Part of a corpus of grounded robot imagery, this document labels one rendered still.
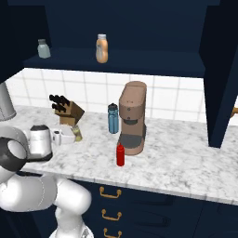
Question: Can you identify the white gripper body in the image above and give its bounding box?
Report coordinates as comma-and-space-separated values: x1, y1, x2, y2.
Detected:
60, 126, 77, 146

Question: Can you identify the yellowish shaker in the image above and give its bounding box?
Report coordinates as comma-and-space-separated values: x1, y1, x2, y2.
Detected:
71, 124, 84, 143

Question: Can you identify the blue water bottle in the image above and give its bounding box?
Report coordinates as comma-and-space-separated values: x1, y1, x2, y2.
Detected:
107, 102, 121, 135

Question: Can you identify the red condiment bottle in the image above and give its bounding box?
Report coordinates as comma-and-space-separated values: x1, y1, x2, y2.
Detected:
115, 142, 126, 167

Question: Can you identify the grey shaker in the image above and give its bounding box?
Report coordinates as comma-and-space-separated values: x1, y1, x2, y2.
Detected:
36, 38, 52, 60

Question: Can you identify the orange condiment bottle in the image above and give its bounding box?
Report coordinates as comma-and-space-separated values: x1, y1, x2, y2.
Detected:
95, 33, 110, 64

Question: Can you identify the dark blue cabinet door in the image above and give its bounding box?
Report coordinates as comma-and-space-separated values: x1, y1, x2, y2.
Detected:
199, 0, 238, 150
0, 0, 52, 85

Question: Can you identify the wooden knife block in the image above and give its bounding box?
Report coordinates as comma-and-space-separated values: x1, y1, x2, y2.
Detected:
48, 94, 86, 126

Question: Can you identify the grey range hood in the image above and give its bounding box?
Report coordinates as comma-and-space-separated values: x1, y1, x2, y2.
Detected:
0, 81, 18, 123

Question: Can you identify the brown coffee machine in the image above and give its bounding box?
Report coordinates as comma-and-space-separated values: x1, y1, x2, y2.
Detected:
118, 80, 148, 157

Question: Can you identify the dark blue drawer front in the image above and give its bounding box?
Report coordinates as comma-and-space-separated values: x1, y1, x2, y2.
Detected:
91, 223, 196, 238
89, 203, 199, 229
81, 180, 203, 209

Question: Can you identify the dark blue base cupboard door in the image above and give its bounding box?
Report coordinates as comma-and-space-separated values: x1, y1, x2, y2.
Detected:
194, 201, 238, 238

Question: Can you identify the brass drawer handle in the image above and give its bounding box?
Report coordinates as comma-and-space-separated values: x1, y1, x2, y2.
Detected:
102, 228, 123, 238
100, 208, 123, 222
99, 186, 123, 200

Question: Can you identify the dark blue wall cabinet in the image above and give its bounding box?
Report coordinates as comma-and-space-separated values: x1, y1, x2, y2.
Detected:
22, 0, 208, 79

